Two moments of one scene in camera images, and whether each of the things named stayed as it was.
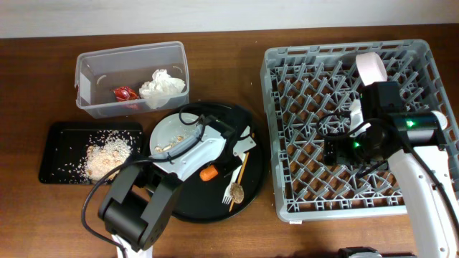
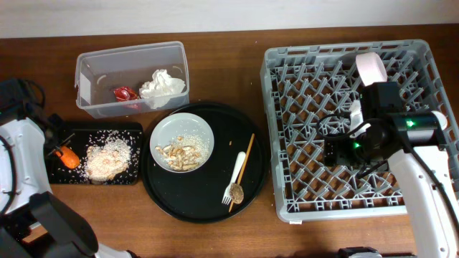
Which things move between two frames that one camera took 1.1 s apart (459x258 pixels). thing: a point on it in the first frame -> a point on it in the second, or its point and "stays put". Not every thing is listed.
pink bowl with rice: [371, 69] stays put
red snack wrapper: [125, 93] stays put
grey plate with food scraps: [168, 136] stays put
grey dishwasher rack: [303, 84] stays put
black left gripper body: [229, 163] -> [60, 132]
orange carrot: [209, 173] -> [68, 157]
